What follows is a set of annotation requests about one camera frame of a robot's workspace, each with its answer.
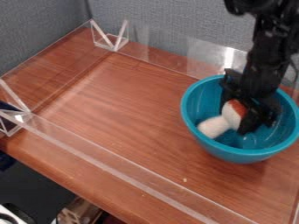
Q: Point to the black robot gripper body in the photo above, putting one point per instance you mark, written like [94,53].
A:
[274,44]

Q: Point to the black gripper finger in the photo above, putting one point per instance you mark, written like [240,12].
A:
[229,93]
[261,113]

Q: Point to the red and white toy mushroom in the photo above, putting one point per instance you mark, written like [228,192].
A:
[226,121]

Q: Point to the blue plastic bowl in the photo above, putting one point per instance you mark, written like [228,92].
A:
[257,146]

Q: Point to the clear acrylic back barrier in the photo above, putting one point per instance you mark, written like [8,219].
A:
[200,60]

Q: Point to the clear acrylic barrier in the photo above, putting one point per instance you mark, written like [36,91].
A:
[200,60]
[38,79]
[133,193]

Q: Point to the clear acrylic front barrier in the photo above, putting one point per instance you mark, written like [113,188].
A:
[133,193]

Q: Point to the clear acrylic left barrier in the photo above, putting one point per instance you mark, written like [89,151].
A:
[38,79]

